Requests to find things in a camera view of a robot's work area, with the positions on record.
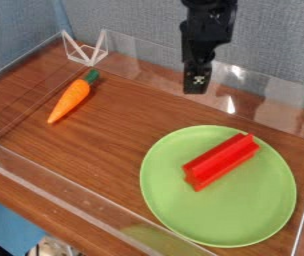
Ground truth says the red rectangular block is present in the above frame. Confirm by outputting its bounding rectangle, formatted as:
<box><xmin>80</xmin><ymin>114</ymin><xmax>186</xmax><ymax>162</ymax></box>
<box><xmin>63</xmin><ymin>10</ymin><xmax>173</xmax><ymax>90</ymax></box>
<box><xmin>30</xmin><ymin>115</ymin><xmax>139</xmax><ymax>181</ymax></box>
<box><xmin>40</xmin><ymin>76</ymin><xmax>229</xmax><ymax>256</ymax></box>
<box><xmin>183</xmin><ymin>133</ymin><xmax>261</xmax><ymax>192</ymax></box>

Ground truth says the orange toy carrot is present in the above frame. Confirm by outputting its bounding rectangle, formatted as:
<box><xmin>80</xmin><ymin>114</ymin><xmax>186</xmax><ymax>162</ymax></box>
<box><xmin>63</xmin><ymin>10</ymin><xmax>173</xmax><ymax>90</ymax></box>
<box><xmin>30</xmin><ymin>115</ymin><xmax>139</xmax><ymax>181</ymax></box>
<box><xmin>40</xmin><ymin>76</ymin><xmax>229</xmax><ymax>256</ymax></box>
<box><xmin>48</xmin><ymin>69</ymin><xmax>100</xmax><ymax>124</ymax></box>

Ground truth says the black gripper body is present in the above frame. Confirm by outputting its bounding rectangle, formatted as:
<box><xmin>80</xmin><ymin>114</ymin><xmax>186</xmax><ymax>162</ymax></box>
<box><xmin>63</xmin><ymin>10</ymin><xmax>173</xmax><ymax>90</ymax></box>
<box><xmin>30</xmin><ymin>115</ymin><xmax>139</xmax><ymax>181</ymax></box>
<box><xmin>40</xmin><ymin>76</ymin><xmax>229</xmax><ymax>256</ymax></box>
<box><xmin>181</xmin><ymin>3</ymin><xmax>238</xmax><ymax>65</ymax></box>

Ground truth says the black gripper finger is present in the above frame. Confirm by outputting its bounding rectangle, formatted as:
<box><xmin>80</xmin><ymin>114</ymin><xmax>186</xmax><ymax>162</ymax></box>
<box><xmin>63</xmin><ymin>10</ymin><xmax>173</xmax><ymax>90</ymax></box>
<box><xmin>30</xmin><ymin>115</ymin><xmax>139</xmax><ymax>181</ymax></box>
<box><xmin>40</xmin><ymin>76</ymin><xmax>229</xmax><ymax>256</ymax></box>
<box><xmin>183</xmin><ymin>59</ymin><xmax>213</xmax><ymax>94</ymax></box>

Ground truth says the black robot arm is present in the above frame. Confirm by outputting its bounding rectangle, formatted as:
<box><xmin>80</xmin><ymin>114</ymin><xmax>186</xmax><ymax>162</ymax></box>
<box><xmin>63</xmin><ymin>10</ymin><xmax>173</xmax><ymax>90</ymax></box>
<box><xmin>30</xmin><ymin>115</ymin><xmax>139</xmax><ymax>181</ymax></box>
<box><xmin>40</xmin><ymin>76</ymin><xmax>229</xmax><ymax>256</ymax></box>
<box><xmin>181</xmin><ymin>0</ymin><xmax>238</xmax><ymax>94</ymax></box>

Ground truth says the green round plate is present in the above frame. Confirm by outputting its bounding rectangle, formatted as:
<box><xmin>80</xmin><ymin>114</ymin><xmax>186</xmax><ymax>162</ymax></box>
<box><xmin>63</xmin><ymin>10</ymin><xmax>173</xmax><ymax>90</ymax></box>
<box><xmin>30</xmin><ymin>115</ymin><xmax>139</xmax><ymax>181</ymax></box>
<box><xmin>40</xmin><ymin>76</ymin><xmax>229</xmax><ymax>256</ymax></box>
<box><xmin>140</xmin><ymin>125</ymin><xmax>298</xmax><ymax>248</ymax></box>

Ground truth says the clear acrylic enclosure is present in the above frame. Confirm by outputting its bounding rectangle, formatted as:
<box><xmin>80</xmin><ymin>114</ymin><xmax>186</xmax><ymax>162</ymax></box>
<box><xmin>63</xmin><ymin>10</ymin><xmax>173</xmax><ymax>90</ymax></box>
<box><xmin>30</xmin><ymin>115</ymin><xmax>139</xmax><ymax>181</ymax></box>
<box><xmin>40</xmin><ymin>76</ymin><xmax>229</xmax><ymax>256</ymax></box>
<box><xmin>0</xmin><ymin>31</ymin><xmax>304</xmax><ymax>256</ymax></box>

